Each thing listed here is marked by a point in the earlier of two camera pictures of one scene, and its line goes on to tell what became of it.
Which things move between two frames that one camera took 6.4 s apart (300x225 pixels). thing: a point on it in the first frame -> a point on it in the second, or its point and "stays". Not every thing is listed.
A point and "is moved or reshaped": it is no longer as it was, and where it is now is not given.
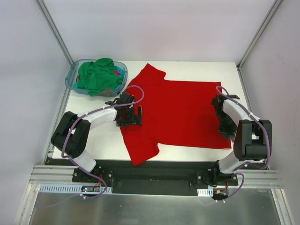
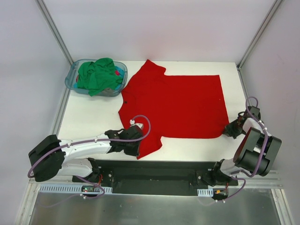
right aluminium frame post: [255, 42] stays
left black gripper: [130, 119] -> [134, 144]
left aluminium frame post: [54, 29] stays
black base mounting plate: [155, 177] stays
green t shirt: [101, 75] stays
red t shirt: [175, 114] is moved or reshaped
